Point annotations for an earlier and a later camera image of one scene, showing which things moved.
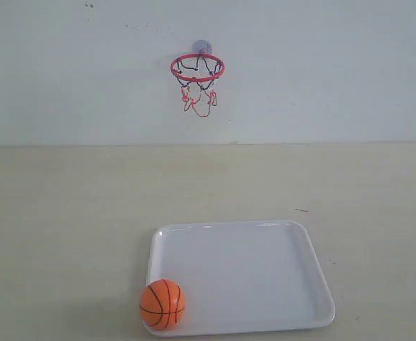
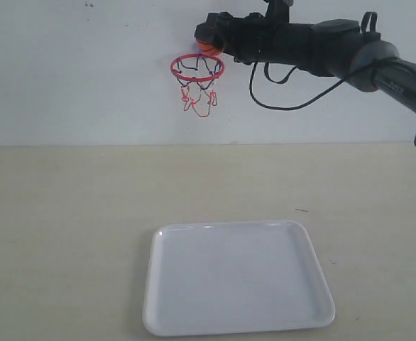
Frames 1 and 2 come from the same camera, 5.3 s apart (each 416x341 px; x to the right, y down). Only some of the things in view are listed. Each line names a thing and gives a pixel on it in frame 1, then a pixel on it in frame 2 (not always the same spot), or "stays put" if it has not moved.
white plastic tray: (240, 275) stays put
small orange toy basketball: (162, 304) → (207, 49)
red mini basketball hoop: (196, 73) stays put
